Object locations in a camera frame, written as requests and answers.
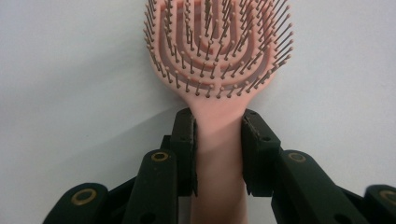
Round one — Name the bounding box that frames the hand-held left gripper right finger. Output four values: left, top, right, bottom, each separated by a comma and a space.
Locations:
241, 108, 281, 198

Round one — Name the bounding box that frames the pink hairbrush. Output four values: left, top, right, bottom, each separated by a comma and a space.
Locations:
143, 0, 294, 224

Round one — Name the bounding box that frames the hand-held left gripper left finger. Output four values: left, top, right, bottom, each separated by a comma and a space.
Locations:
169, 107, 199, 197

